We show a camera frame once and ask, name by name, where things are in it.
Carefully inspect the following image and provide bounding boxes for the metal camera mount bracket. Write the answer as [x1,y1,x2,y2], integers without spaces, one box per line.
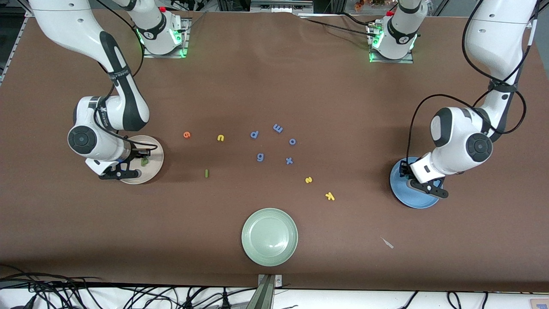
[256,274,284,309]

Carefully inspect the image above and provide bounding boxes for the blue round plate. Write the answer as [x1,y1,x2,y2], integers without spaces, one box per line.
[390,157,443,209]

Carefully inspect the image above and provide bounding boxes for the tangled black cables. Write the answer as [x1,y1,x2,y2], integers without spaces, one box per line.
[0,264,258,309]

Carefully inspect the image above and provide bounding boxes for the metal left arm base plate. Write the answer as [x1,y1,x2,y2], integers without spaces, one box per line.
[369,24,414,64]

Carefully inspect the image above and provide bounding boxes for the black cable behind base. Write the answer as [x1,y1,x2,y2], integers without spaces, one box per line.
[294,12,378,38]

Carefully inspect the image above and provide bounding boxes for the dark metal frame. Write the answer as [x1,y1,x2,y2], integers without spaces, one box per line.
[217,0,339,13]

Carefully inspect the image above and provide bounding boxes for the aluminium profile rail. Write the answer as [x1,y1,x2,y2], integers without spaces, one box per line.
[0,12,34,84]

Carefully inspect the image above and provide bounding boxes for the brown table cover sheet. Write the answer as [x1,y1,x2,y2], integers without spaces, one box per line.
[0,8,549,292]

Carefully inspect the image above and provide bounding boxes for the pale green round plate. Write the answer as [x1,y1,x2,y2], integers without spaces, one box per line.
[241,208,299,267]

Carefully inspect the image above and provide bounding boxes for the beige brown round plate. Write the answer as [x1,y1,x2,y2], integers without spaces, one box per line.
[120,135,164,185]

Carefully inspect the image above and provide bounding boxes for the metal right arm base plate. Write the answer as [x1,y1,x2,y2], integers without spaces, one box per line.
[143,17,189,58]

